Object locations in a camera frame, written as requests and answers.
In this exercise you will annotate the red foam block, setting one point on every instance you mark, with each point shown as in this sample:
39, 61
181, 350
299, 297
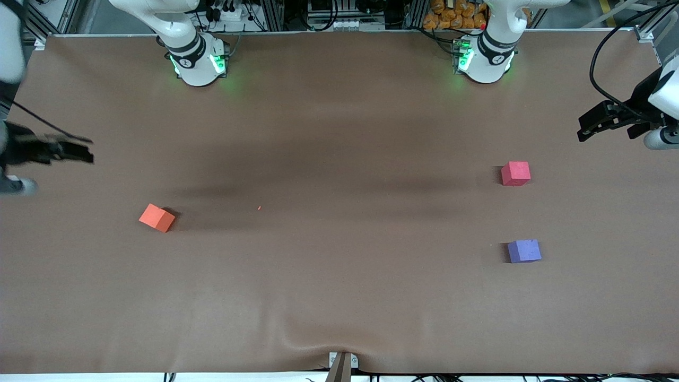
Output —
515, 173

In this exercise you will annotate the orange foam block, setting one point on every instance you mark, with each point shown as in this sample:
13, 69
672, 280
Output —
156, 216

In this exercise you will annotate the white power strip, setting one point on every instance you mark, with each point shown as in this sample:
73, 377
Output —
228, 13

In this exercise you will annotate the small metal edge bracket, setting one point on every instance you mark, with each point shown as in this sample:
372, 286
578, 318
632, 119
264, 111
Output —
354, 361

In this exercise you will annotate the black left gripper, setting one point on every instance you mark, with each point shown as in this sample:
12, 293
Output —
638, 108

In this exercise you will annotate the metal table corner bracket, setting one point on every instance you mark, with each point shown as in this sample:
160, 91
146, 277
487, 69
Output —
644, 35
40, 43

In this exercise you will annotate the white connector strip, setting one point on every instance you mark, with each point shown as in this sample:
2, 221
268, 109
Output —
355, 25

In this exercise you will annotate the pile of orange snack bags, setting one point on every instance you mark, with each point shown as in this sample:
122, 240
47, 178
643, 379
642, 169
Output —
451, 16

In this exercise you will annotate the brown table mat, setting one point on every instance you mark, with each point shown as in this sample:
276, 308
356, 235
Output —
339, 292

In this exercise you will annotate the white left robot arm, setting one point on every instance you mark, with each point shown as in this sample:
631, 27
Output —
485, 63

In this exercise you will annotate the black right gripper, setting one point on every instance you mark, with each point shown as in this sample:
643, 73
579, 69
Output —
22, 149

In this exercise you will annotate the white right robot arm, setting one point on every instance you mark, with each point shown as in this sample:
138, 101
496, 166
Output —
199, 61

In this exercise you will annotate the purple foam block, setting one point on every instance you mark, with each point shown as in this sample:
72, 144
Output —
524, 250

